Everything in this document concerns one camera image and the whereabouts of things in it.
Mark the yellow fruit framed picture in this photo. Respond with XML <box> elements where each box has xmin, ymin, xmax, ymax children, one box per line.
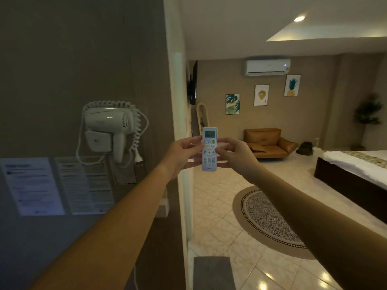
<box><xmin>253</xmin><ymin>84</ymin><xmax>270</xmax><ymax>107</ymax></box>

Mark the white air conditioner remote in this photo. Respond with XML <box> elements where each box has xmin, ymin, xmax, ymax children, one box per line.
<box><xmin>201</xmin><ymin>127</ymin><xmax>218</xmax><ymax>172</ymax></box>

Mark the black wall television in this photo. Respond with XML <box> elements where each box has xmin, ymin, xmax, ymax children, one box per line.
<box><xmin>186</xmin><ymin>60</ymin><xmax>198</xmax><ymax>106</ymax></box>

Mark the person's left hand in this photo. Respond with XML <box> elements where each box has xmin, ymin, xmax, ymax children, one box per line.
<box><xmin>160</xmin><ymin>135</ymin><xmax>206</xmax><ymax>181</ymax></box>

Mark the white wall air conditioner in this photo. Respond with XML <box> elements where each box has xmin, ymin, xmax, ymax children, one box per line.
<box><xmin>244</xmin><ymin>59</ymin><xmax>291</xmax><ymax>77</ymax></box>

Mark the grey door mat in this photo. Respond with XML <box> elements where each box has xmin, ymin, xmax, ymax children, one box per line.
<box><xmin>193</xmin><ymin>256</ymin><xmax>236</xmax><ymax>290</ymax></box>

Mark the leaf print framed picture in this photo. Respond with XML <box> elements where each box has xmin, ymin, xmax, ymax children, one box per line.
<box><xmin>225</xmin><ymin>94</ymin><xmax>240</xmax><ymax>115</ymax></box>

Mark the person's right forearm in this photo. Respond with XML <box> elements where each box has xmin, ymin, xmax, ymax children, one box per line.
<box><xmin>249</xmin><ymin>166</ymin><xmax>387</xmax><ymax>290</ymax></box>

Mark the white notice sheet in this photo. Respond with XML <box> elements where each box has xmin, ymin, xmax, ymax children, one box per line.
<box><xmin>54</xmin><ymin>156</ymin><xmax>115</xmax><ymax>215</ymax></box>
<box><xmin>0</xmin><ymin>157</ymin><xmax>66</xmax><ymax>217</ymax></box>

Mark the bed with white sheet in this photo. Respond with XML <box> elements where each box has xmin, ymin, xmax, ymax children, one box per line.
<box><xmin>314</xmin><ymin>150</ymin><xmax>387</xmax><ymax>224</ymax></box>

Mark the arched standing mirror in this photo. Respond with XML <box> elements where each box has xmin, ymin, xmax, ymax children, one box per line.
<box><xmin>196</xmin><ymin>102</ymin><xmax>210</xmax><ymax>137</ymax></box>

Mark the white wall hair dryer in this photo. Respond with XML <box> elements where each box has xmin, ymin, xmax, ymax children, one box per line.
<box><xmin>84</xmin><ymin>107</ymin><xmax>135</xmax><ymax>163</ymax></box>

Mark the dark bag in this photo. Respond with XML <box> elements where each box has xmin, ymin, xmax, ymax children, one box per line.
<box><xmin>296</xmin><ymin>141</ymin><xmax>314</xmax><ymax>156</ymax></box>

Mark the green potted plant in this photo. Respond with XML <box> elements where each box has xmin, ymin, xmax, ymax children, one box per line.
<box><xmin>351</xmin><ymin>93</ymin><xmax>384</xmax><ymax>151</ymax></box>

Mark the pineapple framed picture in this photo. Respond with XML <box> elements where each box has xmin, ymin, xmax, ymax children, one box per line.
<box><xmin>284</xmin><ymin>74</ymin><xmax>302</xmax><ymax>97</ymax></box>

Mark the brown leather sofa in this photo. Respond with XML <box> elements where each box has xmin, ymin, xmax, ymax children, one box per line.
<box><xmin>244</xmin><ymin>128</ymin><xmax>299</xmax><ymax>160</ymax></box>

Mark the white coiled dryer cord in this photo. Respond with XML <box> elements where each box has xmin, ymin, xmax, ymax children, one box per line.
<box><xmin>76</xmin><ymin>100</ymin><xmax>150</xmax><ymax>166</ymax></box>

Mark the person's left forearm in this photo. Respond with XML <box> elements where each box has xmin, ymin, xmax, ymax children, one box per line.
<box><xmin>30</xmin><ymin>164</ymin><xmax>170</xmax><ymax>290</ymax></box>

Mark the round patterned rug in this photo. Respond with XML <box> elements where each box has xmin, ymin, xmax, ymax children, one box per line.
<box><xmin>232</xmin><ymin>185</ymin><xmax>316</xmax><ymax>260</ymax></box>

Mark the patterned bed runner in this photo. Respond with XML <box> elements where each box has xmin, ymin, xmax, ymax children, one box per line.
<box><xmin>342</xmin><ymin>151</ymin><xmax>387</xmax><ymax>170</ymax></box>

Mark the person's right hand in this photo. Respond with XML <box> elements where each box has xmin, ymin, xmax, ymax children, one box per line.
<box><xmin>213</xmin><ymin>137</ymin><xmax>261</xmax><ymax>184</ymax></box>

